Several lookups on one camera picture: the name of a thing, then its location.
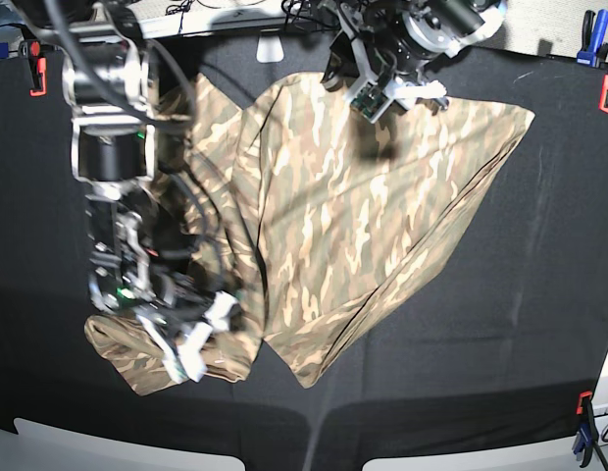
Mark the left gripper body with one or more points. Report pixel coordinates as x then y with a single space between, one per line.
394 54

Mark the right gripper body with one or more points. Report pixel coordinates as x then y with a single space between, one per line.
177 305

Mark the camouflage t-shirt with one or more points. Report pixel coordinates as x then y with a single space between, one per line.
327 223

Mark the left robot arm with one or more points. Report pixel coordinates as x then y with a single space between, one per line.
445 27

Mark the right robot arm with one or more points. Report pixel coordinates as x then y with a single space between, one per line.
110 82

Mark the white tag on cloth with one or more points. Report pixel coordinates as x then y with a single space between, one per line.
269 49

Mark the blue clamp top right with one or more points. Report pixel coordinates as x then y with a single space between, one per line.
594 50

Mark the black table cloth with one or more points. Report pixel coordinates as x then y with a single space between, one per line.
493 352

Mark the red clamp top left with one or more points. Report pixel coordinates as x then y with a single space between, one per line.
32 51

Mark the clamp bottom right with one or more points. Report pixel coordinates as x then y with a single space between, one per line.
587 435

